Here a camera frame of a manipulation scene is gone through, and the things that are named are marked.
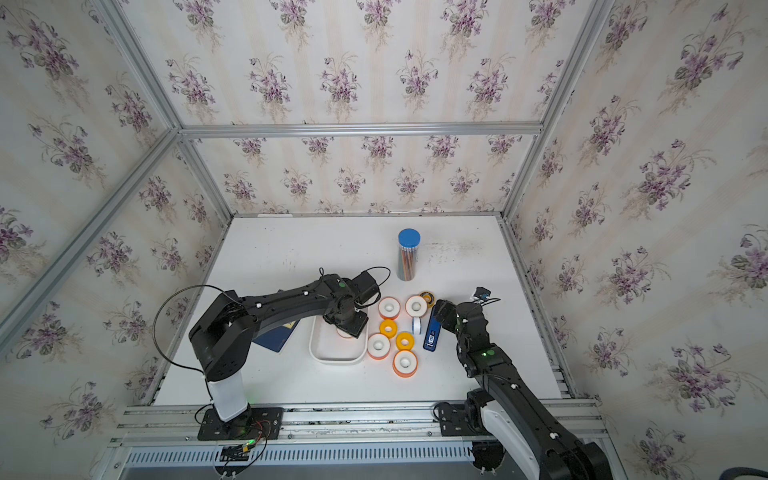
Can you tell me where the aluminium front rail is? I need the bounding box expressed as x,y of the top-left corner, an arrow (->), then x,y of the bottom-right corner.
110,400 -> 613,466

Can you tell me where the orange sealing tape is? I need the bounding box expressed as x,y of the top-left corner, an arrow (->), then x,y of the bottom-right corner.
404,295 -> 429,318
392,350 -> 418,378
367,333 -> 391,360
378,297 -> 401,320
336,328 -> 356,339

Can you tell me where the orange sealing tape bottom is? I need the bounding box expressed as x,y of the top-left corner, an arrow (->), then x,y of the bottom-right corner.
392,350 -> 418,378

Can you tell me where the yellow sealing tape right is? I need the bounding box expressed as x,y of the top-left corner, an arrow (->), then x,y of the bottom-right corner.
395,331 -> 415,351

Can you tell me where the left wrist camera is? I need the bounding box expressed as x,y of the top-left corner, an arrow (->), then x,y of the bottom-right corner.
351,270 -> 380,302

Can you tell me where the yellow sealing tape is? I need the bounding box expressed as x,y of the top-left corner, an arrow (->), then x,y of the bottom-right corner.
379,319 -> 398,339
395,331 -> 415,351

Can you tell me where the blue book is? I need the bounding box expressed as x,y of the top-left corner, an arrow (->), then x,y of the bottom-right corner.
252,321 -> 298,353

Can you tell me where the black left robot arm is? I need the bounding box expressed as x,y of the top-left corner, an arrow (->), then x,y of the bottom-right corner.
183,268 -> 382,423

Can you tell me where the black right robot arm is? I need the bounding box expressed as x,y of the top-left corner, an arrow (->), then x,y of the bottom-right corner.
431,299 -> 613,479

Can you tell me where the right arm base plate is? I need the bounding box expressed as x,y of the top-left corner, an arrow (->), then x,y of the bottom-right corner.
432,401 -> 491,437

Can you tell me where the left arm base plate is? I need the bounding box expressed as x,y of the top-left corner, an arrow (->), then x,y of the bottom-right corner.
197,407 -> 285,441

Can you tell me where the blue-capped pencil tube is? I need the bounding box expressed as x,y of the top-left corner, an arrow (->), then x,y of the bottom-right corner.
397,228 -> 421,281

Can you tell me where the yellow sealing tape left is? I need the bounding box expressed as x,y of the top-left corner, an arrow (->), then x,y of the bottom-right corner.
379,319 -> 398,339

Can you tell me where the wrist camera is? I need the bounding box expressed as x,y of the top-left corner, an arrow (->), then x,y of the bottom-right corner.
351,270 -> 380,302
473,287 -> 491,303

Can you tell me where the white storage box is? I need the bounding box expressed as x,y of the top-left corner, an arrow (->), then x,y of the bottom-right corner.
308,316 -> 369,366

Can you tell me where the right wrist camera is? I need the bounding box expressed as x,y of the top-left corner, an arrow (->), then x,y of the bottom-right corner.
473,287 -> 491,303

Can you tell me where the small yellow black tape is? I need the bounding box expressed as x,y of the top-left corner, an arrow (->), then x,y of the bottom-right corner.
419,291 -> 435,306

